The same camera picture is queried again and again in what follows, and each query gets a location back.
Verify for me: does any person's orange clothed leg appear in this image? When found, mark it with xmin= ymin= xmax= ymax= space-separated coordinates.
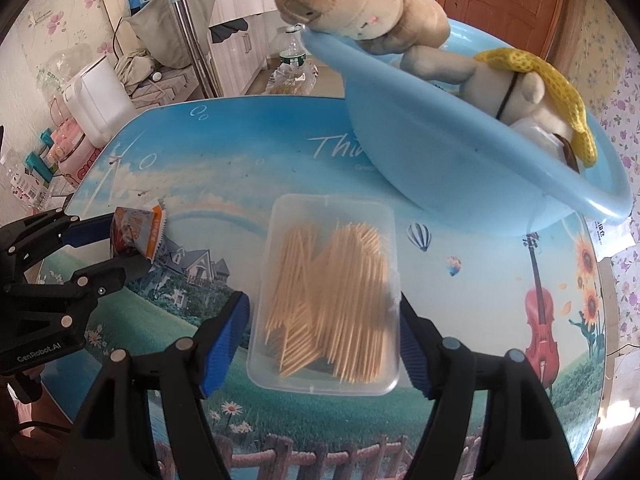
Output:
xmin=0 ymin=365 xmax=76 ymax=480

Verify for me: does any clear water bottle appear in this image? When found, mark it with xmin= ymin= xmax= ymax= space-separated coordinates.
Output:
xmin=272 ymin=27 xmax=308 ymax=73

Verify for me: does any clear toothpick box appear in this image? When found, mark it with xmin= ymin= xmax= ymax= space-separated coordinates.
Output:
xmin=246 ymin=192 xmax=402 ymax=397

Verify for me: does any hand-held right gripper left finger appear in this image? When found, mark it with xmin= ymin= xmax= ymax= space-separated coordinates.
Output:
xmin=59 ymin=290 xmax=252 ymax=480

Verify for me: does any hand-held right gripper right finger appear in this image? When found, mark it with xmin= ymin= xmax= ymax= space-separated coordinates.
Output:
xmin=398 ymin=292 xmax=585 ymax=480

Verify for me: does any landscape printed glass desktop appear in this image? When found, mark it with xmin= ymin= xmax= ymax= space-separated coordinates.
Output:
xmin=65 ymin=95 xmax=608 ymax=480

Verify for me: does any plush toy with yellow hat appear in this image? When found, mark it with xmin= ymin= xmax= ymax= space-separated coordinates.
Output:
xmin=400 ymin=45 xmax=598 ymax=173

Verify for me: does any beige plush bear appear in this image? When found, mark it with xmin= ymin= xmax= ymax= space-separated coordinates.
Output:
xmin=260 ymin=0 xmax=448 ymax=56

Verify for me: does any white printed paper bag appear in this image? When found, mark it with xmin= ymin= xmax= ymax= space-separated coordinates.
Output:
xmin=587 ymin=215 xmax=636 ymax=261

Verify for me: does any beige crumpled cloth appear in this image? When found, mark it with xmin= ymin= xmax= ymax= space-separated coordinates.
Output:
xmin=115 ymin=50 xmax=156 ymax=93

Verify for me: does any pink cartoon container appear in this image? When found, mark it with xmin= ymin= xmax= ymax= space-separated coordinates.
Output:
xmin=47 ymin=127 xmax=103 ymax=186

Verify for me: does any grey tote bag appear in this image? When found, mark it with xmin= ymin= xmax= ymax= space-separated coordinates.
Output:
xmin=122 ymin=0 xmax=216 ymax=68

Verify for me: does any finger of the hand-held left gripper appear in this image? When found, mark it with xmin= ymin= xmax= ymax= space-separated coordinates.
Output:
xmin=4 ymin=253 xmax=152 ymax=312
xmin=0 ymin=209 xmax=116 ymax=282

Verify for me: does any dark grey cloth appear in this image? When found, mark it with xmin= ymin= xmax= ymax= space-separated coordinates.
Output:
xmin=209 ymin=19 xmax=251 ymax=43

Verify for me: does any clear plastic bag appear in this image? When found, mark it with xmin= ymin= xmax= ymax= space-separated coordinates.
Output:
xmin=267 ymin=60 xmax=321 ymax=96

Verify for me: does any light blue plastic basin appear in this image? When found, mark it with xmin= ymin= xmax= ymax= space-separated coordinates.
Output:
xmin=299 ymin=15 xmax=633 ymax=226

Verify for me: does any teal small box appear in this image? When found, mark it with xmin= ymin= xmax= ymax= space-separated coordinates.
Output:
xmin=25 ymin=152 xmax=53 ymax=181

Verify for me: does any white plastic jug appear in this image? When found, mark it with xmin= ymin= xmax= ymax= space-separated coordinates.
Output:
xmin=62 ymin=55 xmax=136 ymax=146

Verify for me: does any black cable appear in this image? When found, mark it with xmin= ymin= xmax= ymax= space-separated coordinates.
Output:
xmin=0 ymin=421 xmax=72 ymax=435

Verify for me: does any metal rack pole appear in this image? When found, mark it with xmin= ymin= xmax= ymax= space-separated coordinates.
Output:
xmin=172 ymin=0 xmax=223 ymax=98

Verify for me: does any white printed box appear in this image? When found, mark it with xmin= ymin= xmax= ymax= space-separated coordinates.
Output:
xmin=10 ymin=172 xmax=51 ymax=208

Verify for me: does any red orange snack packet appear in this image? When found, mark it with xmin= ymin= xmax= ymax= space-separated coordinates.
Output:
xmin=110 ymin=204 xmax=167 ymax=261

